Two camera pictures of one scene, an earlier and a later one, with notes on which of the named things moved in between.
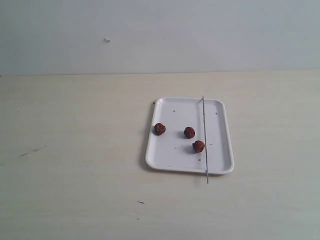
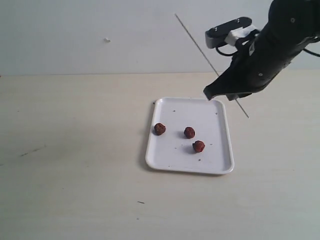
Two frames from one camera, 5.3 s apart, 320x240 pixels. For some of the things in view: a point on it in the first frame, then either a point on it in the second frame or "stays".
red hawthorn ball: [189, 132] stays
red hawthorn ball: [198, 146] stays
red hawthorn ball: [159, 129] stays
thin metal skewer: [206, 141] → [218, 75]
